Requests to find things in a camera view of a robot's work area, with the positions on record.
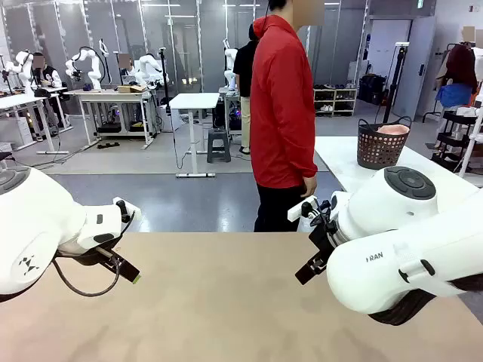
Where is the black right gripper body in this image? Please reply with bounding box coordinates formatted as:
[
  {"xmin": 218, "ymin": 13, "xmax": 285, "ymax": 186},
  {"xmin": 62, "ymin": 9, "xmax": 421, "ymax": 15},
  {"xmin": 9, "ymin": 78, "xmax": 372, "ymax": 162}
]
[{"xmin": 308, "ymin": 219, "xmax": 340, "ymax": 262}]

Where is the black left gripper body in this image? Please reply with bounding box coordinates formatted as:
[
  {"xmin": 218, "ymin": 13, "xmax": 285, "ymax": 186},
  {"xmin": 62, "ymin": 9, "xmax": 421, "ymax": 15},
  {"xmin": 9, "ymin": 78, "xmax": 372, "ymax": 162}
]
[{"xmin": 55, "ymin": 234, "xmax": 123, "ymax": 268}]

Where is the dark perforated laundry basket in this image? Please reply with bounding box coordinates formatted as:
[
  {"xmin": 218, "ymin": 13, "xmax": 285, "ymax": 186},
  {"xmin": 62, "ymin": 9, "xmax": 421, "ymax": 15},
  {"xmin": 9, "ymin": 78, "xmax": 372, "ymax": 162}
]
[{"xmin": 356, "ymin": 115, "xmax": 413, "ymax": 170}]

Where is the pink herringbone towel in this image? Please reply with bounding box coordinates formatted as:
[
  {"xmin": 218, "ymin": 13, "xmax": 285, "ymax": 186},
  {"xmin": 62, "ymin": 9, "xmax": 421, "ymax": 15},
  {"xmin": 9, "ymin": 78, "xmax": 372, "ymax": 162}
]
[{"xmin": 377, "ymin": 124, "xmax": 411, "ymax": 137}]

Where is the person's right forearm red sleeve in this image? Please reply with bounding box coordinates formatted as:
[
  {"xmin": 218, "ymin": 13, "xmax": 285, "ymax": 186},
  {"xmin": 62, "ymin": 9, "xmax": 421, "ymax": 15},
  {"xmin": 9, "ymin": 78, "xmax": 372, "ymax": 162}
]
[{"xmin": 296, "ymin": 139, "xmax": 319, "ymax": 179}]

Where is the person's right hand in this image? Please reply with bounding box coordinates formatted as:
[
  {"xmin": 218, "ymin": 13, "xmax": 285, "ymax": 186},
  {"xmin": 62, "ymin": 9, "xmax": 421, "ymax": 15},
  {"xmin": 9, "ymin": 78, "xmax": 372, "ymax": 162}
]
[{"xmin": 300, "ymin": 173, "xmax": 319, "ymax": 199}]

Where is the large white table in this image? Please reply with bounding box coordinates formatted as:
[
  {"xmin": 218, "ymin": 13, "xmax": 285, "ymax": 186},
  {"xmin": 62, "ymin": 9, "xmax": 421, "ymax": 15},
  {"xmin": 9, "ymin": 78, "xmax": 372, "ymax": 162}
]
[{"xmin": 314, "ymin": 135, "xmax": 483, "ymax": 194}]

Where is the person in red jacket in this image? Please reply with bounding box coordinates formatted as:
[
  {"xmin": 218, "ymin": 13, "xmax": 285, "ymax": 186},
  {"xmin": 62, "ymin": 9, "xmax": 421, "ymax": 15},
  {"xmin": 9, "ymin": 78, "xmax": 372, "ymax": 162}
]
[{"xmin": 250, "ymin": 0, "xmax": 326, "ymax": 233}]

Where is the white shoe rack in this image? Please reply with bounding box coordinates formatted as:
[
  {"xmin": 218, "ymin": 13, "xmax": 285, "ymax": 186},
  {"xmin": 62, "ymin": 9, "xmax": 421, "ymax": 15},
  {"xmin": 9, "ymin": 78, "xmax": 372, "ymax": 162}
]
[{"xmin": 313, "ymin": 86, "xmax": 358, "ymax": 118}]

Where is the grey plastic step stool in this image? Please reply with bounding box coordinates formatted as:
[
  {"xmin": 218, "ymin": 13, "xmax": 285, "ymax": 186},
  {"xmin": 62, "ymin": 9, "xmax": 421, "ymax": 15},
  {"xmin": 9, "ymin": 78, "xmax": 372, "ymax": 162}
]
[{"xmin": 206, "ymin": 127, "xmax": 232, "ymax": 164}]

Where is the white drawer unit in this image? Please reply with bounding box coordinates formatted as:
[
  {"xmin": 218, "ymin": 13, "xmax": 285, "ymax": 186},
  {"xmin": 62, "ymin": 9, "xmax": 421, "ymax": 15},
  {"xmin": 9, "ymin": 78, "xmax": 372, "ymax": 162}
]
[{"xmin": 0, "ymin": 114, "xmax": 35, "ymax": 149}]

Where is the black suitcase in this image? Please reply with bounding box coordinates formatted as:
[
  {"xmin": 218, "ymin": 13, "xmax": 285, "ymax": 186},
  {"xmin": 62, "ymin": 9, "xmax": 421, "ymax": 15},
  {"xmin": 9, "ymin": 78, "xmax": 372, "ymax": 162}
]
[{"xmin": 358, "ymin": 73, "xmax": 388, "ymax": 106}]

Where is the black utility cart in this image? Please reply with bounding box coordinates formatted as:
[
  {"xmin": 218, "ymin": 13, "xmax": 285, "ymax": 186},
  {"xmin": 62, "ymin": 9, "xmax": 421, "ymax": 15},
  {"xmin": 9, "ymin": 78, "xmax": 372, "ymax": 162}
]
[{"xmin": 431, "ymin": 110, "xmax": 483, "ymax": 175}]

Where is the white lab desk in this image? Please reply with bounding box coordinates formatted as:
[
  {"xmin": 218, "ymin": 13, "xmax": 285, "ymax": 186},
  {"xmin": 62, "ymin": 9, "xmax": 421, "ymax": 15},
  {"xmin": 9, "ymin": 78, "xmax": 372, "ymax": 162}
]
[
  {"xmin": 168, "ymin": 91, "xmax": 221, "ymax": 179},
  {"xmin": 0, "ymin": 87, "xmax": 72, "ymax": 156},
  {"xmin": 72, "ymin": 87, "xmax": 156, "ymax": 151}
]

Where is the black tripod with white head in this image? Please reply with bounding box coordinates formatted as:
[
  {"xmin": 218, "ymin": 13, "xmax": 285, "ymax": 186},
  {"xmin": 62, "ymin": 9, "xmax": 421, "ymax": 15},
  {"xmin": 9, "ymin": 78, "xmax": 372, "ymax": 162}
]
[{"xmin": 382, "ymin": 41, "xmax": 411, "ymax": 124}]

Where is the seated person in dark jacket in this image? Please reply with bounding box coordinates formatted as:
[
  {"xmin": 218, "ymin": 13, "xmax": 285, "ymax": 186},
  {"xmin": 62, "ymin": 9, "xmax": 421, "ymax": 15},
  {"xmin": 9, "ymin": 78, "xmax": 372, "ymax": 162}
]
[{"xmin": 31, "ymin": 51, "xmax": 64, "ymax": 130}]

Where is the person in black shirt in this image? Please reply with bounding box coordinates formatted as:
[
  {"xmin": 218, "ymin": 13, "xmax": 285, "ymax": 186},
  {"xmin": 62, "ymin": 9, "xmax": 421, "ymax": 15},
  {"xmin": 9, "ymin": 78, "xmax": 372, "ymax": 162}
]
[{"xmin": 232, "ymin": 23, "xmax": 261, "ymax": 155}]

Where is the blue hanging cloth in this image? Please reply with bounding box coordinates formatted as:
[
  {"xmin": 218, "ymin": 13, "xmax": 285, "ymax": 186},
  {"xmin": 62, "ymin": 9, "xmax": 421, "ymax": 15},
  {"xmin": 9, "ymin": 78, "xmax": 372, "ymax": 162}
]
[{"xmin": 435, "ymin": 83, "xmax": 473, "ymax": 109}]

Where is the seated person behind desk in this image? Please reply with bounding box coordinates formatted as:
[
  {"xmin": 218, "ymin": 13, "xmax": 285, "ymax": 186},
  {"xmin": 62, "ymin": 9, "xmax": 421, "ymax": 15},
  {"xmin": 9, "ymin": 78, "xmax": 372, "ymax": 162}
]
[{"xmin": 117, "ymin": 52, "xmax": 137, "ymax": 87}]

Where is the grey door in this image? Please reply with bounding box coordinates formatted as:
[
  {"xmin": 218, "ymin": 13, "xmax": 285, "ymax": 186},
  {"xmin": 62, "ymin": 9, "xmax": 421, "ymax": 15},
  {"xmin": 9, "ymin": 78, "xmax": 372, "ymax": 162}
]
[{"xmin": 405, "ymin": 16, "xmax": 439, "ymax": 122}]

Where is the dark red hanging garment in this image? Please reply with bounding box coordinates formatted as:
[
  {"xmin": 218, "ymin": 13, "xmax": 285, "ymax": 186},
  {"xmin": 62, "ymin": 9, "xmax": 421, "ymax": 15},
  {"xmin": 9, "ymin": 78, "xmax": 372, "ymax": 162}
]
[{"xmin": 444, "ymin": 43, "xmax": 479, "ymax": 96}]

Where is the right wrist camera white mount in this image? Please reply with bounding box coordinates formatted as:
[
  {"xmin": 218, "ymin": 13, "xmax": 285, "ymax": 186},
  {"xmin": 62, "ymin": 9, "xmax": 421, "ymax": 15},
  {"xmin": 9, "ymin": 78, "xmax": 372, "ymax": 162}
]
[{"xmin": 287, "ymin": 195, "xmax": 333, "ymax": 228}]

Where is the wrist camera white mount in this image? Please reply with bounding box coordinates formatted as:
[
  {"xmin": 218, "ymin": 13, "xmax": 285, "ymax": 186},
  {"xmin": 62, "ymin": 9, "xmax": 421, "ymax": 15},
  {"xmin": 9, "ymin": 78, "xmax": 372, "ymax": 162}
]
[
  {"xmin": 112, "ymin": 196, "xmax": 142, "ymax": 223},
  {"xmin": 287, "ymin": 195, "xmax": 333, "ymax": 228}
]

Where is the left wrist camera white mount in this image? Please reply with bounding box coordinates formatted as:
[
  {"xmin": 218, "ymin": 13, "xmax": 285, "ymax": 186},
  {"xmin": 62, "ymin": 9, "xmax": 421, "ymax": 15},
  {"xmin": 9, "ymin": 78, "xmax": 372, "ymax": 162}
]
[{"xmin": 112, "ymin": 196, "xmax": 142, "ymax": 223}]

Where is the thick black left arm hose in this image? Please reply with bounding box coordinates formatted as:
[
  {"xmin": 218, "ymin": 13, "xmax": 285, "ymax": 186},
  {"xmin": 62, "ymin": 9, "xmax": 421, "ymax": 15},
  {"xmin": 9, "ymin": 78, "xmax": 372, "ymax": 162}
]
[{"xmin": 0, "ymin": 290, "xmax": 37, "ymax": 303}]

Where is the thin black camera stand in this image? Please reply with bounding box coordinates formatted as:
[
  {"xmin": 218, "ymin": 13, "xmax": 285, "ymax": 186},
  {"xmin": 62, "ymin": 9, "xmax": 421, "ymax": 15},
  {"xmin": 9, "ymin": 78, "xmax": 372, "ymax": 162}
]
[{"xmin": 158, "ymin": 47, "xmax": 171, "ymax": 115}]

